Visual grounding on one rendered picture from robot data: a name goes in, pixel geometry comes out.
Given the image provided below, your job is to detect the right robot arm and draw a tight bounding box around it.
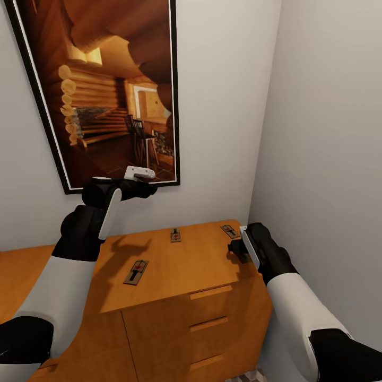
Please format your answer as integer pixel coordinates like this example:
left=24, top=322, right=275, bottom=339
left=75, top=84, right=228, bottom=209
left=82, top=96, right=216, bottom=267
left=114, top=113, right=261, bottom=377
left=228, top=222, right=382, bottom=382

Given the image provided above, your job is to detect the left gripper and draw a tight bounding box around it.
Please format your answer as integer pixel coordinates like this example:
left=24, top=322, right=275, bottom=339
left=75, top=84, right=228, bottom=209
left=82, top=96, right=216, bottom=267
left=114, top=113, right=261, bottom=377
left=121, top=179, right=157, bottom=199

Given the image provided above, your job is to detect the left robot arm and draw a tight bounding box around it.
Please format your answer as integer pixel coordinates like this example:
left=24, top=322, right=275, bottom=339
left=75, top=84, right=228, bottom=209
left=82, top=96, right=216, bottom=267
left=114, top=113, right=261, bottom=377
left=0, top=166, right=157, bottom=382

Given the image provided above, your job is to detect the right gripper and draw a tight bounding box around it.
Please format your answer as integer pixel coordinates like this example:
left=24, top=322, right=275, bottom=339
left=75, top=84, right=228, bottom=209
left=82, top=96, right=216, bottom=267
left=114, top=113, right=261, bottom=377
left=228, top=238, right=249, bottom=254

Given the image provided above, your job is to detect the mousetrap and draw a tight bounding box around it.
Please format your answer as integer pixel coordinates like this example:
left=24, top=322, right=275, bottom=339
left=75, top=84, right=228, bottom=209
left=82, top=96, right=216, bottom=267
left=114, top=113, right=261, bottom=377
left=123, top=259, right=149, bottom=286
left=221, top=225, right=240, bottom=239
left=237, top=253, right=253, bottom=264
left=170, top=228, right=181, bottom=242

